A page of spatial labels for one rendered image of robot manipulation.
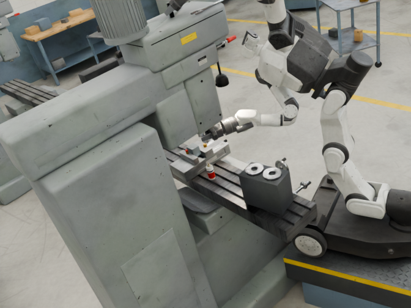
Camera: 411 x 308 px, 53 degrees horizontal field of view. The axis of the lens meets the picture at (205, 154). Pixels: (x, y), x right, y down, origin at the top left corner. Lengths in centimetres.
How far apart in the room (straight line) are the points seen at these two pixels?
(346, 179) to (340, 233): 31
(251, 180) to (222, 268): 72
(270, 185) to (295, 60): 61
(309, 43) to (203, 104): 59
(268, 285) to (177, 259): 82
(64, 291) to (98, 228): 184
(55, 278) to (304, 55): 266
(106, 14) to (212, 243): 133
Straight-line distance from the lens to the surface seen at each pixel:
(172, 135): 196
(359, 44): 555
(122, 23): 178
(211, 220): 227
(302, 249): 259
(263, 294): 273
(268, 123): 227
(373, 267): 256
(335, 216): 259
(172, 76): 189
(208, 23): 197
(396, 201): 244
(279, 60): 204
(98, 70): 216
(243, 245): 258
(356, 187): 244
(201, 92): 204
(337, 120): 218
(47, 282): 375
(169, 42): 185
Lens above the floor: 236
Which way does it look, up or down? 32 degrees down
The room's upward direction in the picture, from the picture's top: 16 degrees counter-clockwise
